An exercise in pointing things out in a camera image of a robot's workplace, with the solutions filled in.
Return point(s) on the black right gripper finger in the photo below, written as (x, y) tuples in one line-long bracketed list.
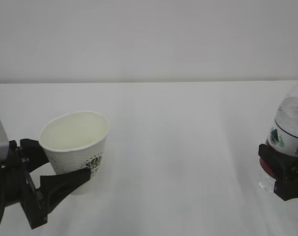
[(278, 165)]

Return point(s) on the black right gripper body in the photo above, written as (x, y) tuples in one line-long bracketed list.
[(286, 190)]

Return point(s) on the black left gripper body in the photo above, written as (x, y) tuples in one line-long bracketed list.
[(20, 187)]

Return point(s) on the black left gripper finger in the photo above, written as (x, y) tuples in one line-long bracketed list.
[(55, 189), (34, 153)]

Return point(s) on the clear plastic water bottle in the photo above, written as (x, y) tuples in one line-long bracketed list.
[(283, 135)]

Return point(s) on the white paper coffee cup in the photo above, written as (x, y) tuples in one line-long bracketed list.
[(75, 141)]

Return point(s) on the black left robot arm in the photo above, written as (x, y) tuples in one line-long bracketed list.
[(3, 189)]

